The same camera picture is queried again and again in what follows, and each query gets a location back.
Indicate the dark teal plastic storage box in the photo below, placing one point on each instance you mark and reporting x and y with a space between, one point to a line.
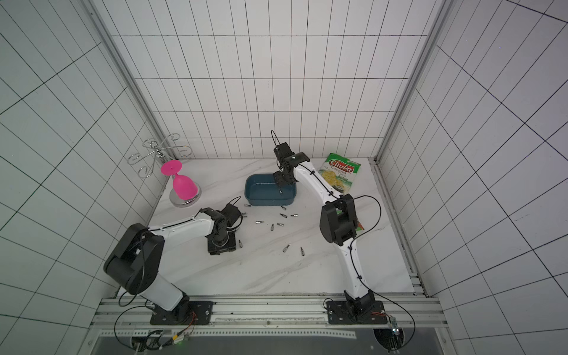
261 190

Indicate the chrome wire glass rack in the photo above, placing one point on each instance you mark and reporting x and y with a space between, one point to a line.
168 149

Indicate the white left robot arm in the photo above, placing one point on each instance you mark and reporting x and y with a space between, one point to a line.
135 261

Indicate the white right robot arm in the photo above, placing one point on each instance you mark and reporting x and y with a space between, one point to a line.
338 222

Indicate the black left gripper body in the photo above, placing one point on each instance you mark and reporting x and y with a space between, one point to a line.
221 242

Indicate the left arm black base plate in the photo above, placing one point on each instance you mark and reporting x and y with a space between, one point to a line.
186 312

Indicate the green Chuba cassava chips bag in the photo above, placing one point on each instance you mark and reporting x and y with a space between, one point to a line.
339 172

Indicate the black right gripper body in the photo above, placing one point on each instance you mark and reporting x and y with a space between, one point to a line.
285 176

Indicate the pink plastic wine glass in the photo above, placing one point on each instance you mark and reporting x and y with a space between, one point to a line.
184 187

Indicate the aluminium rail frame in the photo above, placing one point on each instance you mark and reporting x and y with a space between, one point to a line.
270 324

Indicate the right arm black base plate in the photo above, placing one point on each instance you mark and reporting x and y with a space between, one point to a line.
339 313

